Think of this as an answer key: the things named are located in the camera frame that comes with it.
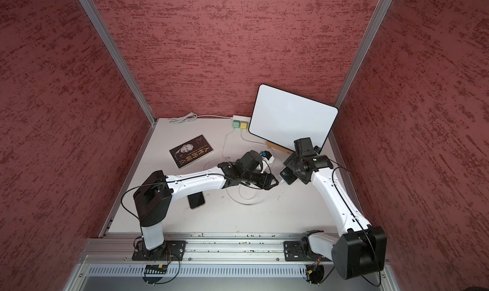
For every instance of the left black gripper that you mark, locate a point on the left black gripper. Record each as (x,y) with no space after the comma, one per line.
(265,183)

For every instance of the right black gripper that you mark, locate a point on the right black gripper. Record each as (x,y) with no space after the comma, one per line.
(290,162)

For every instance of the black smartphone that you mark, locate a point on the black smartphone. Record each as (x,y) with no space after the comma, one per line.
(196,200)
(288,175)

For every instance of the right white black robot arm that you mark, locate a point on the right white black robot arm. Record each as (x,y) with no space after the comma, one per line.
(359,248)

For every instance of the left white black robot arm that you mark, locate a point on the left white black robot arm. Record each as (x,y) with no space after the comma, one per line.
(153,198)

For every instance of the green charger plug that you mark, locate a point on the green charger plug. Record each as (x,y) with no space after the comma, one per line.
(236,124)

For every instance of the white power strip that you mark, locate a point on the white power strip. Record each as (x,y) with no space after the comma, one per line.
(241,118)

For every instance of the white tablet screen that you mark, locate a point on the white tablet screen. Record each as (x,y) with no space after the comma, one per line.
(282,117)

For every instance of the dark portrait book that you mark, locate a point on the dark portrait book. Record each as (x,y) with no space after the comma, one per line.
(191,151)

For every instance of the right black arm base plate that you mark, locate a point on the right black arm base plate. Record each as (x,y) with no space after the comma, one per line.
(299,251)

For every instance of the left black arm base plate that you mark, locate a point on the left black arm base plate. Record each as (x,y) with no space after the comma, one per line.
(168,251)

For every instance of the aluminium mounting rail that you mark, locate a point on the aluminium mounting rail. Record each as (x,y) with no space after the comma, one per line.
(201,248)

